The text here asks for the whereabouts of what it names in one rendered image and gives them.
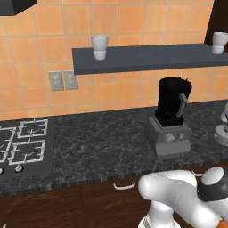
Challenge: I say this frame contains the dark wood drawer front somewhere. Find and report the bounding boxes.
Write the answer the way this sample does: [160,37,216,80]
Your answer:
[80,176,155,228]

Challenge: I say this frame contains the dark brown wall cupboard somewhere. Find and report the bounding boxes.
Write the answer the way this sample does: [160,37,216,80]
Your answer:
[203,0,228,47]

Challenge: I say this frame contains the grey wall socket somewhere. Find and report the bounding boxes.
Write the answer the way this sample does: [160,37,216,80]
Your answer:
[48,70,65,92]
[63,69,79,91]

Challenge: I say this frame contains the grey stand mixer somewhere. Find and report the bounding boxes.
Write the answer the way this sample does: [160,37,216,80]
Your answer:
[214,102,228,147]

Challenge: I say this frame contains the dark grey wall shelf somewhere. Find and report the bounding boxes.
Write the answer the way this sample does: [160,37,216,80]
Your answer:
[71,43,228,76]

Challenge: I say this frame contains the white cup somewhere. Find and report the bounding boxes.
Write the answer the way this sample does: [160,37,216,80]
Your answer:
[90,34,110,61]
[211,31,228,55]

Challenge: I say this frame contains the grey blender base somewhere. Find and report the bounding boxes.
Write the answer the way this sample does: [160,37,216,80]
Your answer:
[144,116,193,157]

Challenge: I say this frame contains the black extractor hood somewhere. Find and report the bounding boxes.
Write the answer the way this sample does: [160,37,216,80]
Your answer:
[0,0,38,17]

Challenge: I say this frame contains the black blender jug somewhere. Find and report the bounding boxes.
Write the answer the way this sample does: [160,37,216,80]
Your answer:
[154,77,193,127]

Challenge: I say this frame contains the dark wood cupboard door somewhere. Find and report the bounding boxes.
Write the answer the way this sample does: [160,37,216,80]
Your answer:
[0,186,84,228]

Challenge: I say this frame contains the white drawer handle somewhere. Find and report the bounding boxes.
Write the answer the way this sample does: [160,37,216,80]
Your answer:
[112,179,137,191]

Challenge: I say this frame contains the black gas hob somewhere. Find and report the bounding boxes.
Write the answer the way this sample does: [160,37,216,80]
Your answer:
[0,117,56,180]

